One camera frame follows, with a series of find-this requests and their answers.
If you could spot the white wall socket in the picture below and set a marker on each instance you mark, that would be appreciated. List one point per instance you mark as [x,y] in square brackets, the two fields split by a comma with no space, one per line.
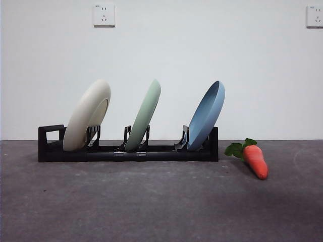
[315,16]
[104,15]

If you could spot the black plate rack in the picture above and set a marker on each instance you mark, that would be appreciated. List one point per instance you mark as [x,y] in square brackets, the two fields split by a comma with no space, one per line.
[161,156]

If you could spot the green plate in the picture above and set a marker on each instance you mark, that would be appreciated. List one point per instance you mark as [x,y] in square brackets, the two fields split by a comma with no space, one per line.
[144,117]

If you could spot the orange toy carrot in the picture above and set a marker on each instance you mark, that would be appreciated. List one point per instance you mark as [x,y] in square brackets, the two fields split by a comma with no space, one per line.
[255,161]

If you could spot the cream plate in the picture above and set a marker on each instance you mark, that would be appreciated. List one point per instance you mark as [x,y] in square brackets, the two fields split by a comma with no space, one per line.
[83,118]

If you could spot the blue plate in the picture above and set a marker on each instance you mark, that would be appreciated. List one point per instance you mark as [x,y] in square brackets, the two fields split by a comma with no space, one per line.
[202,126]

